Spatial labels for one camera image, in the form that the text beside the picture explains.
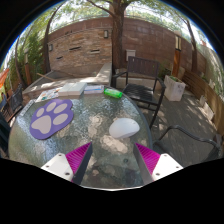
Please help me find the slanted thin tree trunk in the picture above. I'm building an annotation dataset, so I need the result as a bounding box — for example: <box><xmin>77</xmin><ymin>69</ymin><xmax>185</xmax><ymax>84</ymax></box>
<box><xmin>42</xmin><ymin>4</ymin><xmax>66</xmax><ymax>74</ymax></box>
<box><xmin>185</xmin><ymin>19</ymin><xmax>199</xmax><ymax>73</ymax></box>

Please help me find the white flat box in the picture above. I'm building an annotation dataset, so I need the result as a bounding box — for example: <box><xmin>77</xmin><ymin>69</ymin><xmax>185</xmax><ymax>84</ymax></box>
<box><xmin>68</xmin><ymin>81</ymin><xmax>88</xmax><ymax>97</ymax></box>
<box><xmin>58</xmin><ymin>83</ymin><xmax>73</xmax><ymax>97</ymax></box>

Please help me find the white computer mouse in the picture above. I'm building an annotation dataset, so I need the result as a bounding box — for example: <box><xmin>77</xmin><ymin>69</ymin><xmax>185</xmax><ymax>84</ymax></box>
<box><xmin>108</xmin><ymin>117</ymin><xmax>141</xmax><ymax>140</ymax></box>

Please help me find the black slatted metal armchair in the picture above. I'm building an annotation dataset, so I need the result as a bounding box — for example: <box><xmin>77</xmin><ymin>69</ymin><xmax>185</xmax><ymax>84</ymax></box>
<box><xmin>111</xmin><ymin>55</ymin><xmax>167</xmax><ymax>129</ymax></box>

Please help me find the purple paw-shaped mouse pad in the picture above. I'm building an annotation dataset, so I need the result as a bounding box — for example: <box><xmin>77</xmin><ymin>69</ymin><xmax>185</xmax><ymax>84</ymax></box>
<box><xmin>29</xmin><ymin>98</ymin><xmax>75</xmax><ymax>141</ymax></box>

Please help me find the green wipes pack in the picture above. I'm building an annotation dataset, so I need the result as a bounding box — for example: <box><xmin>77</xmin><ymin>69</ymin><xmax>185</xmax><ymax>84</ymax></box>
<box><xmin>103</xmin><ymin>87</ymin><xmax>124</xmax><ymax>99</ymax></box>

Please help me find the large tree trunk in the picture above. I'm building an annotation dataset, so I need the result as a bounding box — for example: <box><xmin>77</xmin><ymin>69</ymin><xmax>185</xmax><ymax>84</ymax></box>
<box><xmin>111</xmin><ymin>0</ymin><xmax>128</xmax><ymax>73</ymax></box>

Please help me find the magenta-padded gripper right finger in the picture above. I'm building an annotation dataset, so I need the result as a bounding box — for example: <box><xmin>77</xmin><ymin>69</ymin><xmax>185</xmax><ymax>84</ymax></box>
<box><xmin>133</xmin><ymin>142</ymin><xmax>184</xmax><ymax>186</ymax></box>

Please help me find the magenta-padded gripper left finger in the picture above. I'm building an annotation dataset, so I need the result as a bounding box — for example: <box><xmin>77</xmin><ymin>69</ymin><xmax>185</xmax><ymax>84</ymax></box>
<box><xmin>40</xmin><ymin>141</ymin><xmax>94</xmax><ymax>186</ymax></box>

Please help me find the black solid-back armchair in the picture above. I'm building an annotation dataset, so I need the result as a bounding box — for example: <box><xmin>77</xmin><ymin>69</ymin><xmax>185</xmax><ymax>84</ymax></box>
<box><xmin>0</xmin><ymin>114</ymin><xmax>11</xmax><ymax>158</ymax></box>

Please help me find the grey wall utility box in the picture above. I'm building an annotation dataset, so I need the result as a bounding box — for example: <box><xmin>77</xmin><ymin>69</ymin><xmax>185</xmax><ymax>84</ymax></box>
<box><xmin>125</xmin><ymin>49</ymin><xmax>137</xmax><ymax>63</ymax></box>

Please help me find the raised stone basin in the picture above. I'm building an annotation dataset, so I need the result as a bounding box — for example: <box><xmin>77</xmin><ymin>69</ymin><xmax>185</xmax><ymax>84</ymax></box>
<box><xmin>22</xmin><ymin>61</ymin><xmax>113</xmax><ymax>97</ymax></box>

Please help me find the small white and blue box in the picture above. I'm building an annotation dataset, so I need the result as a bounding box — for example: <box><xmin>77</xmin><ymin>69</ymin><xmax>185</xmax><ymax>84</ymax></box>
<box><xmin>83</xmin><ymin>84</ymin><xmax>106</xmax><ymax>95</ymax></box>

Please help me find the black mesh-back chair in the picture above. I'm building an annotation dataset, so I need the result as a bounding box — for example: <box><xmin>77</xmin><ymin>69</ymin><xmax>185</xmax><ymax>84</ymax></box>
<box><xmin>0</xmin><ymin>83</ymin><xmax>25</xmax><ymax>123</ymax></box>

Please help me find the colourful picture sheet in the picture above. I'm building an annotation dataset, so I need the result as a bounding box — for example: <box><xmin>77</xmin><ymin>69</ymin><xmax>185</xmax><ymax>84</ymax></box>
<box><xmin>34</xmin><ymin>87</ymin><xmax>63</xmax><ymax>104</ymax></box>

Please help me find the wooden lamp post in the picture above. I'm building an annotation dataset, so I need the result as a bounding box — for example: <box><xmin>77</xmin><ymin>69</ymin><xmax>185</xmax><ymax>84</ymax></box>
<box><xmin>172</xmin><ymin>33</ymin><xmax>183</xmax><ymax>78</ymax></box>
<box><xmin>23</xmin><ymin>49</ymin><xmax>33</xmax><ymax>86</ymax></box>

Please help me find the white square planter box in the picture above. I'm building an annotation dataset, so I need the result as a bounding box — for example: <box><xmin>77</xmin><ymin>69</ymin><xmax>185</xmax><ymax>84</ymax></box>
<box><xmin>163</xmin><ymin>74</ymin><xmax>187</xmax><ymax>102</ymax></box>

